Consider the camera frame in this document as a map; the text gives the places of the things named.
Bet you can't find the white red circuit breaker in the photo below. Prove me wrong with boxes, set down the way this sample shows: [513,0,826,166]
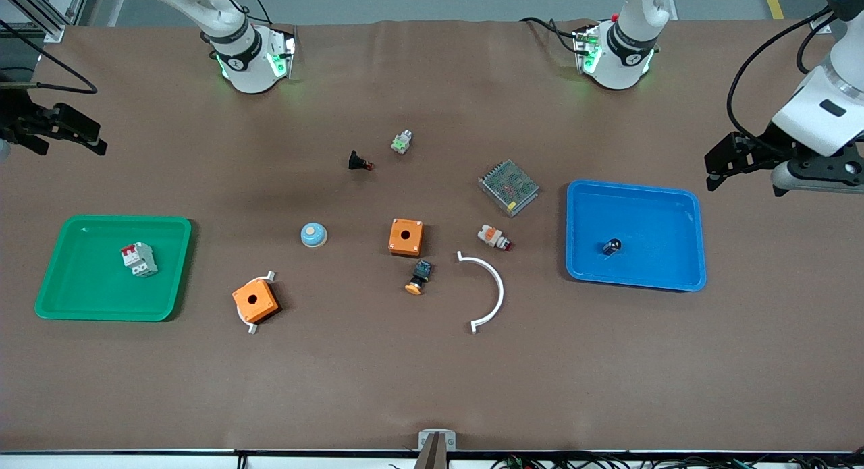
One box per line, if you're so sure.
[120,242,159,279]

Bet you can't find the blue plastic tray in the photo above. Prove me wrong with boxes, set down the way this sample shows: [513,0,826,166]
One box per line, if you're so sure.
[565,180,707,293]

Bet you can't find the green plastic tray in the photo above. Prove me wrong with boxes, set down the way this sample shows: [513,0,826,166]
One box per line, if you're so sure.
[34,215,193,322]

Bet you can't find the metal mesh power supply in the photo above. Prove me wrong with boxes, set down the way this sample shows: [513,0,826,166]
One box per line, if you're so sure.
[478,159,540,218]

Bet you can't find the red white push button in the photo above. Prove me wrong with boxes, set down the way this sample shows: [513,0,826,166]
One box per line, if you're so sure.
[477,225,514,252]

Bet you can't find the orange black push button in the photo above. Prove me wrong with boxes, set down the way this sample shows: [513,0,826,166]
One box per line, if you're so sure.
[404,260,433,296]

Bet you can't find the brown table cover sheet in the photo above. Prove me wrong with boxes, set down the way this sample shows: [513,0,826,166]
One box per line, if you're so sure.
[0,20,864,453]

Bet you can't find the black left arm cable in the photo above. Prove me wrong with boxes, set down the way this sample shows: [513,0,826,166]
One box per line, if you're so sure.
[795,20,832,75]
[727,7,838,153]

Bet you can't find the black base cable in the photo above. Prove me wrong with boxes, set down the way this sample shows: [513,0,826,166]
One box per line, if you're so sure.
[518,16,583,55]

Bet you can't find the large white arc bracket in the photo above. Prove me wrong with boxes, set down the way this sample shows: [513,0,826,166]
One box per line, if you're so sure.
[456,251,505,335]

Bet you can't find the black floor cable bundle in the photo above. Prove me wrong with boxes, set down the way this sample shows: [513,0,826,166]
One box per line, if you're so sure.
[489,451,864,469]

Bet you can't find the white table edge rail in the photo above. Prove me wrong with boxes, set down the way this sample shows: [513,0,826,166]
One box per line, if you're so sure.
[0,449,864,469]

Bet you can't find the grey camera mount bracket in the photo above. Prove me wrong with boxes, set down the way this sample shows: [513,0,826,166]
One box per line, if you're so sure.
[418,429,457,451]

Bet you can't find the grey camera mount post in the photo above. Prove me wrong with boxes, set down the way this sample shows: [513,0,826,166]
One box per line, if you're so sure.
[413,433,449,469]

